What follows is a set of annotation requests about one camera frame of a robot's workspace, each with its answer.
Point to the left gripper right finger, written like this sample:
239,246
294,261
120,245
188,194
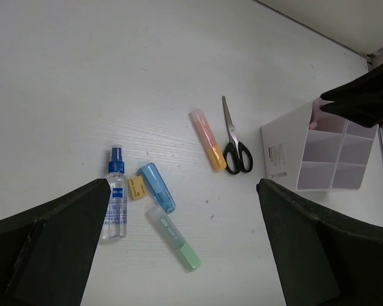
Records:
322,257

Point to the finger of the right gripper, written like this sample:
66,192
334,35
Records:
359,101

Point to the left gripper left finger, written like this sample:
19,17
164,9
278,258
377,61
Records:
46,252

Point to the blue spray bottle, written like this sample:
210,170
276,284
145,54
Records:
116,217

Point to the yellow eraser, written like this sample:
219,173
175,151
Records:
137,188

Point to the green highlighter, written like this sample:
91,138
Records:
172,236

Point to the orange yellow-capped highlighter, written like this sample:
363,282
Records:
208,140

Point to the pink red pen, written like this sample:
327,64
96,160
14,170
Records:
317,114

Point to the white six-slot organizer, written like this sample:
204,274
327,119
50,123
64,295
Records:
308,152

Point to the black handled scissors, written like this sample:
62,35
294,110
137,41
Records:
237,155

